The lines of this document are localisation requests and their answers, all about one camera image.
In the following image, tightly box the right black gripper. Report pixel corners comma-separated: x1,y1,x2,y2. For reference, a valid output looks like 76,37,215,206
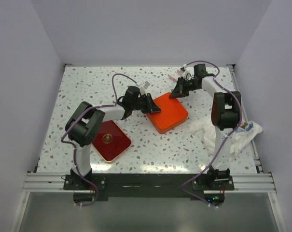
169,76,200,99

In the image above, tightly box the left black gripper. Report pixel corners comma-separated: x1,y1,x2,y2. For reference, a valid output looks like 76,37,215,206
131,94,160,116

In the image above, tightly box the orange compartment cookie box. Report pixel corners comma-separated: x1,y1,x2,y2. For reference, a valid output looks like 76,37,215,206
147,113,188,134

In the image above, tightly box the orange box lid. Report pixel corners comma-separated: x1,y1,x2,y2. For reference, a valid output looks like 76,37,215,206
145,93,189,130

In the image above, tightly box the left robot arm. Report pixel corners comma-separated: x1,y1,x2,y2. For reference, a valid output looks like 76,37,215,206
61,86,161,189

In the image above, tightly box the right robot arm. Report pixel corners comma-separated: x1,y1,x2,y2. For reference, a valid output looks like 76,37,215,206
169,61,242,190

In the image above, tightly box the red cookie tray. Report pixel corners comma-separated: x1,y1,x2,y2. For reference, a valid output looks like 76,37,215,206
92,121,131,162

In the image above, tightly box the white crumpled plastic bag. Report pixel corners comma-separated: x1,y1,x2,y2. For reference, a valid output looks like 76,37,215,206
190,116,263,157

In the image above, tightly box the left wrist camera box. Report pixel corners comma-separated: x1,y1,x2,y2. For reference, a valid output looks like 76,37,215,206
139,81,150,96

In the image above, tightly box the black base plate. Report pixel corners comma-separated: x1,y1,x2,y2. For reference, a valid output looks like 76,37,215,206
62,172,235,206

